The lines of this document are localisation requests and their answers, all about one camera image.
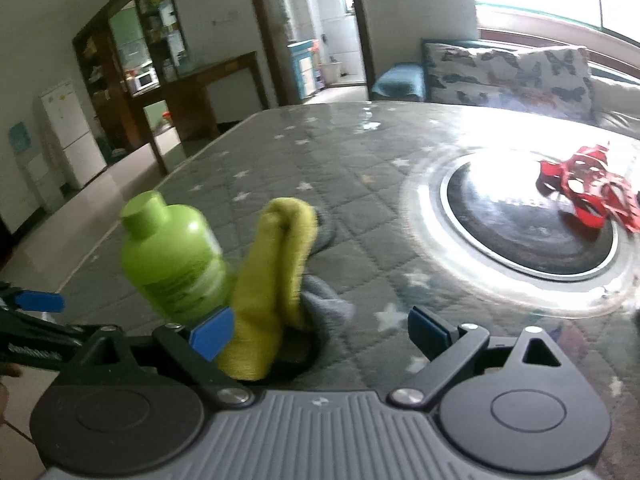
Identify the green plastic bottle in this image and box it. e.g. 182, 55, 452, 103
120, 191, 232, 325

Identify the yellow grey cleaning cloth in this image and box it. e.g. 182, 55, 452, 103
216, 197, 355, 382

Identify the round induction cooktop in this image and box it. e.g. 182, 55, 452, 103
400, 145, 639, 318

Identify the grey star quilted table cover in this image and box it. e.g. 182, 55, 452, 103
56, 100, 640, 480

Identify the white water dispenser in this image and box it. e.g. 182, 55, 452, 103
8, 122, 64, 214

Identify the red folding basket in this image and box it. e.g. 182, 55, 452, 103
538, 144, 639, 234

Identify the dark wooden table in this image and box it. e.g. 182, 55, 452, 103
128, 51, 270, 176

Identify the white refrigerator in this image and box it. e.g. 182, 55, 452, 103
40, 80, 106, 190

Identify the white microwave oven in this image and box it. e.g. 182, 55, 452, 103
134, 67, 160, 94

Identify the blue sofa armrest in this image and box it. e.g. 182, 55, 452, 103
371, 63, 426, 102

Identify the butterfly pattern cushion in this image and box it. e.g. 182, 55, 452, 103
423, 44, 594, 124

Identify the white bucket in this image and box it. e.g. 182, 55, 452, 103
320, 62, 342, 87

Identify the dark wooden shelf unit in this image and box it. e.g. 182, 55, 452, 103
73, 0, 186, 164

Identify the blue white cabinet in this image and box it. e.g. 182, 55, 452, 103
288, 39, 318, 100

